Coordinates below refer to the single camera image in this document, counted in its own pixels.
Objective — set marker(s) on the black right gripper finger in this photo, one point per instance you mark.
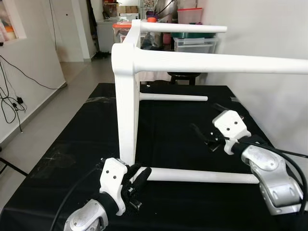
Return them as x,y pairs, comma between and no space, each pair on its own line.
201,134

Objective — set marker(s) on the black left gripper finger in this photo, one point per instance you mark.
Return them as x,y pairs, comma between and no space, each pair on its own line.
134,172
143,178

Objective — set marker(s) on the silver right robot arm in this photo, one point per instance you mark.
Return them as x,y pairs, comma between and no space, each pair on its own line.
274,178

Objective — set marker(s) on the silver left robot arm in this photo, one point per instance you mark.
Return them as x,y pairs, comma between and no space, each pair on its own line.
89,216

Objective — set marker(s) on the grey tape strip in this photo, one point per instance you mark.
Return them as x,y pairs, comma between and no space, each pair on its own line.
234,99

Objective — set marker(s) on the black stool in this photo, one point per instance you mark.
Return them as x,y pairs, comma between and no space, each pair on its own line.
184,78

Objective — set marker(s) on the green box lid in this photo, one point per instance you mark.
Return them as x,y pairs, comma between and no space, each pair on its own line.
192,35

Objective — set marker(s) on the black bag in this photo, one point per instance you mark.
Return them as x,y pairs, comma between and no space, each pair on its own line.
151,42

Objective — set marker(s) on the pink tub red lid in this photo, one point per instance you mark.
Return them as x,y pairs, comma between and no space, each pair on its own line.
190,15

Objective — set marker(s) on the black chair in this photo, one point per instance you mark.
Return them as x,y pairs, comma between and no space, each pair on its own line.
13,167

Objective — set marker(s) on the orange box lid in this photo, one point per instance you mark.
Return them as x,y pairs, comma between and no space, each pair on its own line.
121,25

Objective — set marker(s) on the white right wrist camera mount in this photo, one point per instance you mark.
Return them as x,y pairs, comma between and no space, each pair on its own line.
231,125

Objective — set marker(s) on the colourful wall picture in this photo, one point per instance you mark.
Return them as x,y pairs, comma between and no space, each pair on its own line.
7,29

